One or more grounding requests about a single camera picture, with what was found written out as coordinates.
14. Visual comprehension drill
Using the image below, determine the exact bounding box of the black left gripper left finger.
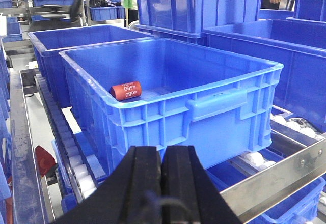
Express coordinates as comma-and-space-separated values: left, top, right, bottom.
55, 146, 162, 223

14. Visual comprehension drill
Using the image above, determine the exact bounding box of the steel shelf front rail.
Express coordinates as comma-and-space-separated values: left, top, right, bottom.
220, 139, 325, 223

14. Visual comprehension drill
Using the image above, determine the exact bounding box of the blue stacked bin rear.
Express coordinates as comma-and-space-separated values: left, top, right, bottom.
137, 0, 261, 44

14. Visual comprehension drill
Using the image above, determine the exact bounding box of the steel shelf rail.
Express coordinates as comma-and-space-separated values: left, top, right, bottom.
220, 139, 325, 223
10, 71, 53, 223

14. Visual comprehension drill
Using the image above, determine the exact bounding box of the small blue bin far shelf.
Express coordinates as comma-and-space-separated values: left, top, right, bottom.
89, 5, 118, 21

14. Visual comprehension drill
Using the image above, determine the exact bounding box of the blue bin top right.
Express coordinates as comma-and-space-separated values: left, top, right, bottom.
286, 0, 325, 24

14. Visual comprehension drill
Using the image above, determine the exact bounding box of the blue bin holding capacitor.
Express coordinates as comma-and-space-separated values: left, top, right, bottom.
60, 38, 283, 175

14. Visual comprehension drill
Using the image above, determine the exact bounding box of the steel shelf left rail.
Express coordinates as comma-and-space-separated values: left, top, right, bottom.
10, 71, 53, 223

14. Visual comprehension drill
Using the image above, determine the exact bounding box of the white roller track left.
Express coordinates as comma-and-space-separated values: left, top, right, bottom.
36, 74, 107, 204

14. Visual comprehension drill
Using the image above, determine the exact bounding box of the orange cylindrical capacitor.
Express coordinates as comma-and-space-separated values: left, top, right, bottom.
109, 81, 142, 101

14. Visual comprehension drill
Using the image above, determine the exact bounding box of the blue bin behind left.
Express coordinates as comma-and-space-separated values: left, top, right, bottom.
28, 24, 154, 108

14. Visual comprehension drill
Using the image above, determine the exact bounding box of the white roller track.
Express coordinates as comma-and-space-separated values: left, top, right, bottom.
229, 113, 325, 177
36, 74, 107, 204

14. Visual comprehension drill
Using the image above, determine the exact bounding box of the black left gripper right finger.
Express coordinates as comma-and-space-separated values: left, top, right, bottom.
161, 146, 241, 223

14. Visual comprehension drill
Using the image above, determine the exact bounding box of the red tag on shelf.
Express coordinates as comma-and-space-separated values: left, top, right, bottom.
35, 146, 57, 177

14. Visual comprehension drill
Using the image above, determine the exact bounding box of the blue bin lower right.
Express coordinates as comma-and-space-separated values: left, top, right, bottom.
250, 177, 325, 223

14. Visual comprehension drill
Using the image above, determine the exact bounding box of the white roller track right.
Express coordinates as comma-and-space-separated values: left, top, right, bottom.
229, 113, 325, 177

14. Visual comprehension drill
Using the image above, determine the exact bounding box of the blue bin at right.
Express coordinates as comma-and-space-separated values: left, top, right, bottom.
202, 20, 325, 131

